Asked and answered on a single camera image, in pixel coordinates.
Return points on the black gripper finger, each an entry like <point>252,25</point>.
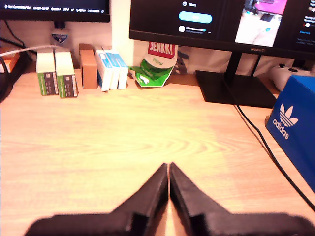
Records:
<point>152,196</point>
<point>187,199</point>

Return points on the blue Adidas shoebox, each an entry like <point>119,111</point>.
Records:
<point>297,98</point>

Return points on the white and blue box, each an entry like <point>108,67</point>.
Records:
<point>104,73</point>
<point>123,76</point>
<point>115,76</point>

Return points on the white and green box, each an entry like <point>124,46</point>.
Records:
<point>67,83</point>
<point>46,81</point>

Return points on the brown cardboard box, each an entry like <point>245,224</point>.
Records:
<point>88,68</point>

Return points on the green Jenkki gum bag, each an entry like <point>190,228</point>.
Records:
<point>155,71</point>

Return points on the grey patterned pouch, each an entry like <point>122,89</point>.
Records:
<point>183,61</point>

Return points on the white game controller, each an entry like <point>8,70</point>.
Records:
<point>280,76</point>

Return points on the large black Huawei monitor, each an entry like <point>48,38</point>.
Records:
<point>160,22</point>

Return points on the small black plug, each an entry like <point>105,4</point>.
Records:
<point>59,24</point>

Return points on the orange object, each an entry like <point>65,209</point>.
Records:
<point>11,61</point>

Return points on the black monitor with purple text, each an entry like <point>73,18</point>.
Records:
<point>49,16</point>

